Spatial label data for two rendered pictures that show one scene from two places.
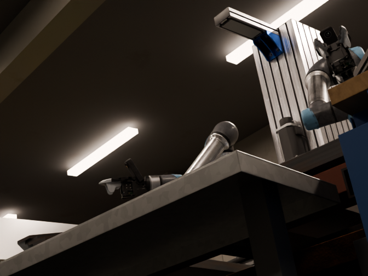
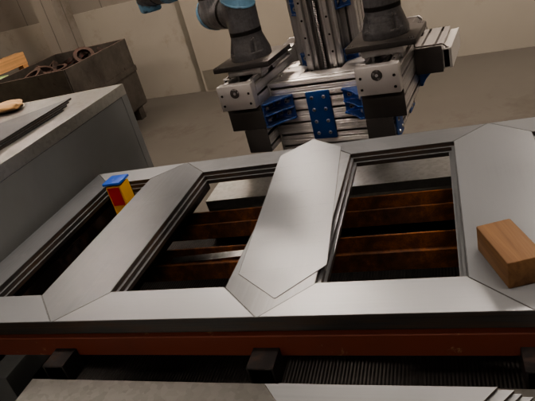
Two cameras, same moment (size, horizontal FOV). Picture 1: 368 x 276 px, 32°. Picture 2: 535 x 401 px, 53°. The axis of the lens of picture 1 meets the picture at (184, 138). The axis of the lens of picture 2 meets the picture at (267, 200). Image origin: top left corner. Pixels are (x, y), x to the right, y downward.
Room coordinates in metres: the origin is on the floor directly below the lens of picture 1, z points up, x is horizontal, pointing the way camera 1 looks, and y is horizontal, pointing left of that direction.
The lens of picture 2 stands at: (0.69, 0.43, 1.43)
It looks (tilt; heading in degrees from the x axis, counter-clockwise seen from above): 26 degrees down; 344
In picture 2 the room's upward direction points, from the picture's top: 16 degrees counter-clockwise
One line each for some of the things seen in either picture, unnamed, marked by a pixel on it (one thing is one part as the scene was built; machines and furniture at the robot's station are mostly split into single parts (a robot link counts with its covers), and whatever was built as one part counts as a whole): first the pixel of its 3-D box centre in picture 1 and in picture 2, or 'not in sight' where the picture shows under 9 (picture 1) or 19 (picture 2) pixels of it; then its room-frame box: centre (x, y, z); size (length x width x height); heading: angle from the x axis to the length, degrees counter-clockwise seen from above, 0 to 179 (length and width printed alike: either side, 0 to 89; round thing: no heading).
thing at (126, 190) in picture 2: not in sight; (127, 210); (2.28, 0.42, 0.78); 0.05 x 0.05 x 0.19; 52
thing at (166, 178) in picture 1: (170, 183); not in sight; (2.63, 0.09, 1.43); 0.11 x 0.08 x 0.09; 108
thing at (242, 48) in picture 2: not in sight; (248, 42); (2.59, -0.20, 1.09); 0.15 x 0.15 x 0.10
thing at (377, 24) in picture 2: not in sight; (384, 18); (2.23, -0.55, 1.09); 0.15 x 0.15 x 0.10
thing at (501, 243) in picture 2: not in sight; (509, 251); (1.28, -0.11, 0.87); 0.12 x 0.06 x 0.05; 160
